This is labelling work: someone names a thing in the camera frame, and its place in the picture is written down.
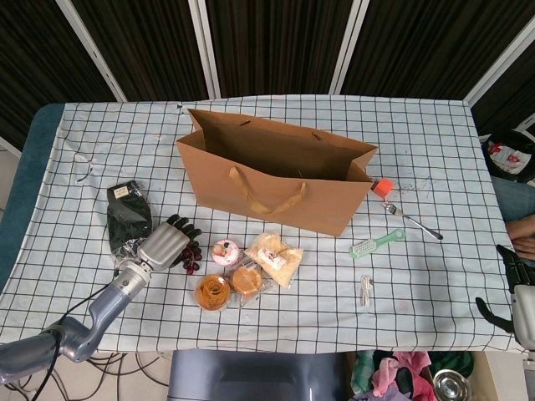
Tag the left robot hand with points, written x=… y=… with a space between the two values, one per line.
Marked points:
x=163 y=246

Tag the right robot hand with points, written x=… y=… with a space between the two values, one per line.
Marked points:
x=524 y=309

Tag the dark red grapes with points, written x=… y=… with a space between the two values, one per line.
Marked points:
x=193 y=252

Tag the pink cupcake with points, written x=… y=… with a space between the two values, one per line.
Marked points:
x=225 y=252

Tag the orange spiral pastry cup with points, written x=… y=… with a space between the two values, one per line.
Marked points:
x=214 y=292

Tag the round bun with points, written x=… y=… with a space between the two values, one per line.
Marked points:
x=247 y=280

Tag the beige snack packet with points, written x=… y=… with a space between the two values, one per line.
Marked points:
x=288 y=267

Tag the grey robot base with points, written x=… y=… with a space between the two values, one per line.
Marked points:
x=251 y=376

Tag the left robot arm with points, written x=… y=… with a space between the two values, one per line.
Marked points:
x=104 y=298

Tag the brown paper bag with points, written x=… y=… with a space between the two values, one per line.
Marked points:
x=292 y=200

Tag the red white plastic bag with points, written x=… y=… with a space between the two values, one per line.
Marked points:
x=507 y=158

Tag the black packaged item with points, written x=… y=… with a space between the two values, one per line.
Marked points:
x=125 y=213

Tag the person's hand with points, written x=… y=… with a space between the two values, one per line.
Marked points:
x=522 y=234

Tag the cardboard box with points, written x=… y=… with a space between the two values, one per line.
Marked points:
x=487 y=376

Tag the metal bowl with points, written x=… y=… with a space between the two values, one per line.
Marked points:
x=450 y=384

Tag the person's jeans leg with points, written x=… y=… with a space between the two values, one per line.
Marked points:
x=510 y=196

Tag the pink cloth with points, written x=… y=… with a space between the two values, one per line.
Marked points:
x=414 y=363

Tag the metal fork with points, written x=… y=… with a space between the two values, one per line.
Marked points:
x=418 y=224

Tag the blue table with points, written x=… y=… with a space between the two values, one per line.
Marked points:
x=25 y=167

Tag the green brush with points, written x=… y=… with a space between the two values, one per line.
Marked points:
x=368 y=248

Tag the green cloth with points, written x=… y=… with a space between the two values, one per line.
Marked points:
x=361 y=372

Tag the orange cube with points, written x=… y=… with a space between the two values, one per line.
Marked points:
x=383 y=188

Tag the dark folding partition screen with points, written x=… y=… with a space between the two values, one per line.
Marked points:
x=271 y=42

